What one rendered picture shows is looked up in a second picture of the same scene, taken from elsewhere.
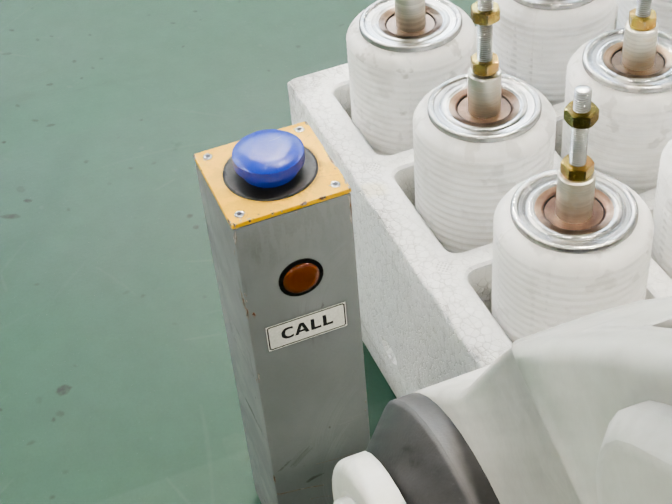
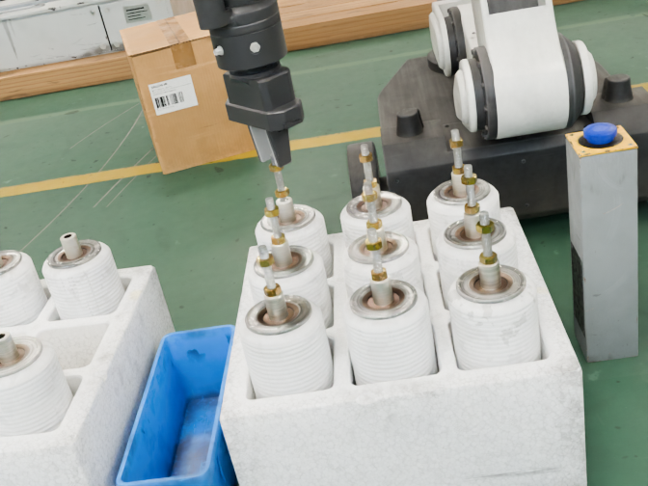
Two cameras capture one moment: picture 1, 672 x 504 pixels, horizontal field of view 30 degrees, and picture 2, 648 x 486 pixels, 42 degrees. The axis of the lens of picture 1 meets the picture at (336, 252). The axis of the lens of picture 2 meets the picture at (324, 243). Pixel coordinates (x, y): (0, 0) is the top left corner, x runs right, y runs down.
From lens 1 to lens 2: 1.57 m
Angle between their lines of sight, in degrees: 106
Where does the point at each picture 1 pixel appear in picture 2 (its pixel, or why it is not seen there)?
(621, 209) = (442, 188)
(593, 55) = (398, 251)
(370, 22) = (517, 284)
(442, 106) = (497, 232)
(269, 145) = (599, 128)
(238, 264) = not seen: hidden behind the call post
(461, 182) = not seen: hidden behind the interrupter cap
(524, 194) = (479, 196)
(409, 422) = (568, 44)
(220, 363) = not seen: outside the picture
